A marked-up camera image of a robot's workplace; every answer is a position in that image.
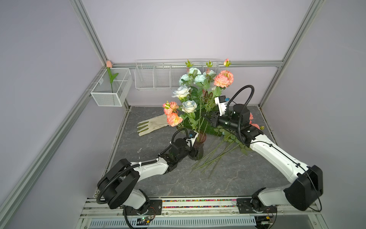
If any peach peony bunch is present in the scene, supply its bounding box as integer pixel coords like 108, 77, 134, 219
191, 112, 266, 176

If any white blue rose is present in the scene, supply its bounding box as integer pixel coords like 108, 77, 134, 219
182, 100, 197, 114

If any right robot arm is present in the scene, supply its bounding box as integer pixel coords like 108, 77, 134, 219
205, 103, 323, 213

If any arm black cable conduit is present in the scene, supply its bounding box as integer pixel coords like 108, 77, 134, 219
225, 84, 255, 144
95, 127, 191, 205

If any beige garden glove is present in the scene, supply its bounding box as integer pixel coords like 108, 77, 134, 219
137, 114, 168, 136

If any green artificial grass mat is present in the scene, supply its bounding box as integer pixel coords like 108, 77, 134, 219
183, 118, 222, 136

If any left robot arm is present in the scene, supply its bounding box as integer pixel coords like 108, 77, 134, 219
96, 136, 195, 215

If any white mesh wall basket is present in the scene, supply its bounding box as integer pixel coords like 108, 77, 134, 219
91, 68, 133, 107

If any pink tulip stem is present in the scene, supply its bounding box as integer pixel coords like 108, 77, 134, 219
106, 60, 118, 93

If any white wire wall rack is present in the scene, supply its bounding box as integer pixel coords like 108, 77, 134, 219
134, 59, 220, 90

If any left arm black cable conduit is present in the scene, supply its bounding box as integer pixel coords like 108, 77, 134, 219
95, 127, 191, 205

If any white rose stem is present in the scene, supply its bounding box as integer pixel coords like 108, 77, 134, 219
172, 85, 191, 100

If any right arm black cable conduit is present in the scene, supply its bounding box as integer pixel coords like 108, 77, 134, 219
225, 84, 255, 144

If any dark glass vase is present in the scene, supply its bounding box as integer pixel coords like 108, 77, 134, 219
189, 133, 207, 161

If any small peach rose spray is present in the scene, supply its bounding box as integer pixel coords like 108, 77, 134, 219
163, 69, 234, 134

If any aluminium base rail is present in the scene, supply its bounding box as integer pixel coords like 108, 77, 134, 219
76, 197, 328, 229

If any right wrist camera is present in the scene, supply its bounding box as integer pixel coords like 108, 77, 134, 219
214, 95, 230, 116

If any pale blue rose spray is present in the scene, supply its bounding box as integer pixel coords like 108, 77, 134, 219
178, 60, 217, 92

